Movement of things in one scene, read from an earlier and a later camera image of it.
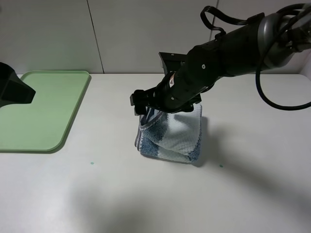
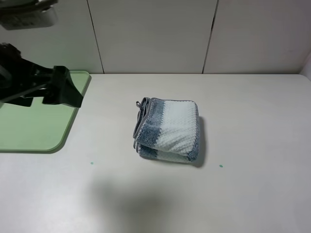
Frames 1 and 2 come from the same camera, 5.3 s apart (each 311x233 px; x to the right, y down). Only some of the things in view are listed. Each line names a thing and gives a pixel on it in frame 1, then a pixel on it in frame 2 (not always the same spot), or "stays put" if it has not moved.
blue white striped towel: (175, 136) stays put
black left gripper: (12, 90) → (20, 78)
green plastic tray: (43, 125) stays put
